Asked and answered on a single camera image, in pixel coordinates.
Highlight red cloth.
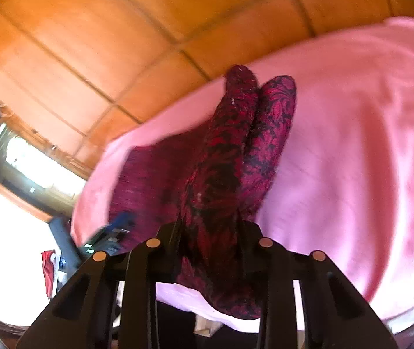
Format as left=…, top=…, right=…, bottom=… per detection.
left=41, top=249, right=58, bottom=299

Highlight wooden framed window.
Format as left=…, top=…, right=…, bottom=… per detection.
left=0, top=80, right=90, bottom=223

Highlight pink bedsheet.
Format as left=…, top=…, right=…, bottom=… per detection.
left=70, top=16, right=414, bottom=336

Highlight red black patterned garment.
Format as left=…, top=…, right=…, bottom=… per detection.
left=110, top=65, right=297, bottom=320

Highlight white cloth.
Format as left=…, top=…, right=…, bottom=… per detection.
left=192, top=316, right=227, bottom=337

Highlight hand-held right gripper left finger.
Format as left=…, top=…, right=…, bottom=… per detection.
left=16, top=221, right=185, bottom=349

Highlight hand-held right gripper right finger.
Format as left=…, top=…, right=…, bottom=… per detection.
left=241, top=222, right=399, bottom=349

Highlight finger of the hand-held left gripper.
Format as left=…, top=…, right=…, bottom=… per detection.
left=104, top=211, right=137, bottom=238

